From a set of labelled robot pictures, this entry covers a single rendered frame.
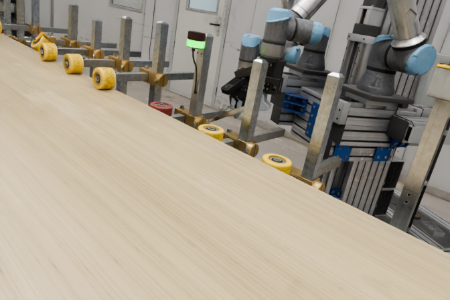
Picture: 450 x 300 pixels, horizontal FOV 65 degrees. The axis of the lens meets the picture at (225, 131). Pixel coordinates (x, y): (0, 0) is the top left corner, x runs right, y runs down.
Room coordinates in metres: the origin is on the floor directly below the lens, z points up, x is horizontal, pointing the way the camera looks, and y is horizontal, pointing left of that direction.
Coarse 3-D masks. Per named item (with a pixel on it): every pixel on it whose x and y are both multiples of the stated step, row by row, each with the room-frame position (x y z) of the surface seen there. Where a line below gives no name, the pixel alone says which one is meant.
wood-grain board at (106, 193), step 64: (0, 64) 1.38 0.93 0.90; (0, 128) 0.77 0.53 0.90; (64, 128) 0.84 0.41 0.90; (128, 128) 0.92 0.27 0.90; (192, 128) 1.02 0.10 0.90; (0, 192) 0.51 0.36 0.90; (64, 192) 0.55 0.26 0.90; (128, 192) 0.59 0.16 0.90; (192, 192) 0.63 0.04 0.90; (256, 192) 0.68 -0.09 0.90; (320, 192) 0.73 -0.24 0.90; (0, 256) 0.37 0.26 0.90; (64, 256) 0.39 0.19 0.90; (128, 256) 0.41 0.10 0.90; (192, 256) 0.44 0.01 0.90; (256, 256) 0.47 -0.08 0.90; (320, 256) 0.49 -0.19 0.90; (384, 256) 0.53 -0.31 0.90; (448, 256) 0.56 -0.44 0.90
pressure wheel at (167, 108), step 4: (152, 104) 1.17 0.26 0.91; (156, 104) 1.19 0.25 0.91; (160, 104) 1.19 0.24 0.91; (164, 104) 1.21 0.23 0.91; (168, 104) 1.21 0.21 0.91; (156, 108) 1.15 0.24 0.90; (160, 108) 1.15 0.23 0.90; (164, 108) 1.16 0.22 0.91; (168, 108) 1.17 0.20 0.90; (172, 108) 1.19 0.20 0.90; (164, 112) 1.16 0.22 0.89; (168, 112) 1.17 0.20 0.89
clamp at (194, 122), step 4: (176, 108) 1.30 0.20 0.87; (176, 112) 1.30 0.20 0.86; (180, 112) 1.28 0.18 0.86; (184, 112) 1.27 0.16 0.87; (188, 112) 1.27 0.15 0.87; (188, 116) 1.25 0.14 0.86; (192, 116) 1.24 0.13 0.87; (200, 116) 1.26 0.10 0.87; (188, 120) 1.25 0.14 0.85; (192, 120) 1.24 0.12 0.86; (196, 120) 1.23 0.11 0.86; (200, 120) 1.23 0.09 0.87; (204, 120) 1.24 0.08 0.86; (188, 124) 1.25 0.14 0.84; (192, 124) 1.23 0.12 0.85; (196, 124) 1.22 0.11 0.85; (200, 124) 1.23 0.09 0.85; (204, 124) 1.25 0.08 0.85; (196, 128) 1.22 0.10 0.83
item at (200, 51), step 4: (196, 32) 1.21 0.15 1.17; (200, 32) 1.25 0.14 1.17; (196, 40) 1.20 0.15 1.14; (192, 48) 1.22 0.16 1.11; (196, 48) 1.21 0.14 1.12; (200, 48) 1.21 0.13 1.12; (192, 52) 1.22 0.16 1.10; (200, 52) 1.25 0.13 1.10; (192, 56) 1.23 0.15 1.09; (200, 56) 1.25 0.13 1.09; (196, 68) 1.24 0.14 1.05; (196, 72) 1.24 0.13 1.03; (196, 76) 1.24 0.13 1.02; (196, 80) 1.24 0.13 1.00; (196, 84) 1.25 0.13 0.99; (196, 92) 1.25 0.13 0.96
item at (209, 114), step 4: (236, 108) 1.50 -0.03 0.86; (204, 112) 1.35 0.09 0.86; (208, 112) 1.36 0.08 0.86; (212, 112) 1.38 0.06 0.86; (216, 112) 1.39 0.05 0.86; (220, 112) 1.41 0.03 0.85; (224, 112) 1.43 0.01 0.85; (172, 116) 1.23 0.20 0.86; (176, 116) 1.24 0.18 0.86; (180, 116) 1.25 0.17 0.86; (184, 116) 1.26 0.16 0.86; (204, 116) 1.34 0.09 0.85; (208, 116) 1.36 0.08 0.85; (212, 116) 1.38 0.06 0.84; (216, 116) 1.40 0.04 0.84; (228, 116) 1.46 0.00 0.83; (180, 120) 1.25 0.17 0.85; (184, 120) 1.26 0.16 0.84
